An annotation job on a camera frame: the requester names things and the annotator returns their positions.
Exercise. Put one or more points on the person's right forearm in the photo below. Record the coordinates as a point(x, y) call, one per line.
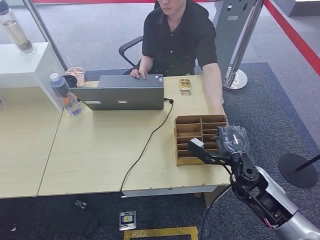
point(146, 63)

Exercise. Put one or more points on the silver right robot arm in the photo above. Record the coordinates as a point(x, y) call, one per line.
point(300, 228)

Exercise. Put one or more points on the yellow floor tape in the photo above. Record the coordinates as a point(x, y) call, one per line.
point(160, 232)

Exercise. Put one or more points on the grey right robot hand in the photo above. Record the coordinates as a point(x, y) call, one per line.
point(210, 158)

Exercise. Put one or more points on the small gold box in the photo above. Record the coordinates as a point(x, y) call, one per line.
point(185, 87)

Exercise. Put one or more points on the tall glass tea bottle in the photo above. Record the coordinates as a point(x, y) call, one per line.
point(17, 33)

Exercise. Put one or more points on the red-patterned drink cup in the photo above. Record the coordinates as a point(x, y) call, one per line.
point(76, 74)

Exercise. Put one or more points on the white desk shelf partition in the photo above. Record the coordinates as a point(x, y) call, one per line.
point(25, 63)

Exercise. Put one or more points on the chrome pole with round base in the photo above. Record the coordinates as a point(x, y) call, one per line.
point(236, 81)

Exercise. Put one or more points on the black round stand base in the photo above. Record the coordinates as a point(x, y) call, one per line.
point(295, 172)

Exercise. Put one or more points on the grey laptop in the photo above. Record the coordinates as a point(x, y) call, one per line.
point(124, 94)

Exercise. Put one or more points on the desk leg panel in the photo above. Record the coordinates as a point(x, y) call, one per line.
point(215, 195)

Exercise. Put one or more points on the person's left forearm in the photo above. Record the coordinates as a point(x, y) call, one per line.
point(212, 89)

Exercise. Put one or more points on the grey kiosk panel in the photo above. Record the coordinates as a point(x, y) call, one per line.
point(227, 33)

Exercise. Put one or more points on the black office chair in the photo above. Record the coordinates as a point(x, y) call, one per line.
point(127, 46)

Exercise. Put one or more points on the plastic-wrapped right wrist camera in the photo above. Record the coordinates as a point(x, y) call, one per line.
point(232, 140)

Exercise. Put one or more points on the silver floor socket box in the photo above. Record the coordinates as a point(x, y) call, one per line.
point(127, 220)

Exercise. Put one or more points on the cardboard slot organizer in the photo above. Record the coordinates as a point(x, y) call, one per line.
point(189, 127)

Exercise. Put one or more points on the black cup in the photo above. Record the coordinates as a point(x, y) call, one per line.
point(69, 81)

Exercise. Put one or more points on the person's right hand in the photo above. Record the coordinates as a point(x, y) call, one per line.
point(139, 74)

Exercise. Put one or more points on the slanted metal bar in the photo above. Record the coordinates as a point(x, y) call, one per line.
point(44, 33)

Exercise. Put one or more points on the person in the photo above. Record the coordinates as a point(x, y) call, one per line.
point(175, 39)

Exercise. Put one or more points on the orange-label plastic water bottle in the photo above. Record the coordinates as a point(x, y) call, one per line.
point(66, 96)

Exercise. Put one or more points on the grey platform block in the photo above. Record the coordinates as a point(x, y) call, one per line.
point(300, 6)

